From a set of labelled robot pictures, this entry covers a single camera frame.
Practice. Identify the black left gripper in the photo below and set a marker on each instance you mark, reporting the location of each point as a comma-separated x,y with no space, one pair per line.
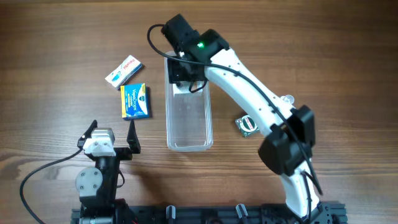
123,152

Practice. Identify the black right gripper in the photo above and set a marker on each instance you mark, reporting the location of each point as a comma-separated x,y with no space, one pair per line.
179,73

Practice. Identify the white Hansaplast box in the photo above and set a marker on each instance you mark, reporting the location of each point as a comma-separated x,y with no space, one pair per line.
185,87

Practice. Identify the blue VapoDrops box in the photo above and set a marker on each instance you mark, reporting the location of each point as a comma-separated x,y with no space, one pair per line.
134,101

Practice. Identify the white Panadol box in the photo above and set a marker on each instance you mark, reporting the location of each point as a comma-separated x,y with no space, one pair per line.
124,72

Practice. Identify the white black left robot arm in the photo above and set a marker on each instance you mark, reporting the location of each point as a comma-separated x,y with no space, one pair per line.
97,185

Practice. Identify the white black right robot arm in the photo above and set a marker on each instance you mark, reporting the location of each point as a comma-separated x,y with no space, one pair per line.
289,133

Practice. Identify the clear plastic container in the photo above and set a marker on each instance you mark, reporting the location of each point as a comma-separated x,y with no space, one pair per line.
188,119

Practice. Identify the green square packet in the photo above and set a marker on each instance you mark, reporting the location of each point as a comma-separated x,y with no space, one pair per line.
246,126

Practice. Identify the small white bottle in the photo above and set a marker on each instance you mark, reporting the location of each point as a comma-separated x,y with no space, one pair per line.
288,99

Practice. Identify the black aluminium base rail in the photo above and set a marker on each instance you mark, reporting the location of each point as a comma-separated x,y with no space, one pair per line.
325,212

